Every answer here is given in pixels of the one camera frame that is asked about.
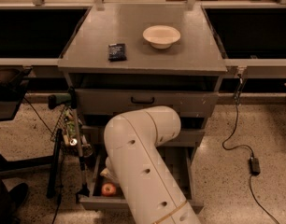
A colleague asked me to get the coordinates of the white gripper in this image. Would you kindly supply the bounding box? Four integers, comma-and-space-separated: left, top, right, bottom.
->
100, 158, 119, 184

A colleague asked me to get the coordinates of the red apple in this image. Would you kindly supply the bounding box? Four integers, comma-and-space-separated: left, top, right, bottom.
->
101, 183, 117, 197

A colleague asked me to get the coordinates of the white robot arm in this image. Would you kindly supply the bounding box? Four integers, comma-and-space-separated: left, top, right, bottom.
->
104, 106, 201, 224

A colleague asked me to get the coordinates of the grey top drawer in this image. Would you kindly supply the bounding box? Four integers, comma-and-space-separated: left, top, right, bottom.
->
76, 89, 218, 118

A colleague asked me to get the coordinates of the grey bottom drawer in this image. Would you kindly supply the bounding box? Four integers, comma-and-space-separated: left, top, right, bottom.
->
79, 147, 204, 214

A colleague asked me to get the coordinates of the grey drawer cabinet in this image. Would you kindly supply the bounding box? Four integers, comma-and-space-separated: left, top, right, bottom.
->
57, 3, 228, 151

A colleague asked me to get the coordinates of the black stand pole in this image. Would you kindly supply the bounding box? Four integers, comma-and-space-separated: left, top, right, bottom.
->
46, 129, 62, 199

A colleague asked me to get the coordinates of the black shoe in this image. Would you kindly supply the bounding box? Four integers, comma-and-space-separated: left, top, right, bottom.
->
9, 183, 29, 208

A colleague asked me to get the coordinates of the dark blue snack packet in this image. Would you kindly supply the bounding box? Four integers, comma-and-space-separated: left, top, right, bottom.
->
108, 44, 126, 62

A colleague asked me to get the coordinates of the white bowl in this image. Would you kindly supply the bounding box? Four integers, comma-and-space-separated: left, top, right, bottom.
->
143, 25, 181, 49

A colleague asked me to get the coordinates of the black power adapter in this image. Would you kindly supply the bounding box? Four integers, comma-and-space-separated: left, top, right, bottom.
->
250, 157, 261, 175

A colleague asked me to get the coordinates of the grabber stick with green handle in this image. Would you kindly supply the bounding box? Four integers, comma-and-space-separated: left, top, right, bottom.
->
48, 87, 90, 203

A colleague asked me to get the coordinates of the black power cable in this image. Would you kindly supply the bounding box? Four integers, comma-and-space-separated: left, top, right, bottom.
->
222, 75, 280, 224

